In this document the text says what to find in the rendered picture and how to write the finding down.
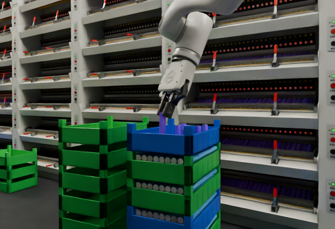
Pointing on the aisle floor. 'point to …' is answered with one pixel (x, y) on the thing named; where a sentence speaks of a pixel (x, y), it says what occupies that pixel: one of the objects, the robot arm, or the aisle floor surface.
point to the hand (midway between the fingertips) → (166, 110)
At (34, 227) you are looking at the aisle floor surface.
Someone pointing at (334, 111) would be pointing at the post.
